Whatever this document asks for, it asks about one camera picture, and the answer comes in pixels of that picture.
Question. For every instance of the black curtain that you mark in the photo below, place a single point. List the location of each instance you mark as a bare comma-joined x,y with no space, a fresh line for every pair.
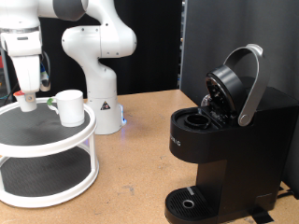
155,46

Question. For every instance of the white coffee pod red lid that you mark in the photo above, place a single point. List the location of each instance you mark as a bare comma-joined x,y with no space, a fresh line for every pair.
26,106

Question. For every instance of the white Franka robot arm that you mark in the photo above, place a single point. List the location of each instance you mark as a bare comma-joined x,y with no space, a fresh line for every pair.
102,40

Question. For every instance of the white two-tier turntable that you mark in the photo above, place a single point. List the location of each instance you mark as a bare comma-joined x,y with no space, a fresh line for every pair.
46,149

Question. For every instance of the black Keurig coffee machine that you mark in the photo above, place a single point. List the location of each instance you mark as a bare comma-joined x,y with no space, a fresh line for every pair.
249,155

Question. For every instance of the grey metal pole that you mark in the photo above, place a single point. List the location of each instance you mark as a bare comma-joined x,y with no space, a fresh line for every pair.
5,74

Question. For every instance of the dark grey back panel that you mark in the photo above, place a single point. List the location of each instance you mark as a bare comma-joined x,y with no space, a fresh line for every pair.
218,31

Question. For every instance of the black tape strip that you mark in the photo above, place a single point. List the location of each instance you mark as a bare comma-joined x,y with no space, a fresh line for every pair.
261,215

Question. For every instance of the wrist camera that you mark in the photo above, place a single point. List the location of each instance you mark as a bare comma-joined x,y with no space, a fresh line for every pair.
45,84

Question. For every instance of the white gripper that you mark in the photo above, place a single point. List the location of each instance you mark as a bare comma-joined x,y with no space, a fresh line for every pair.
27,74

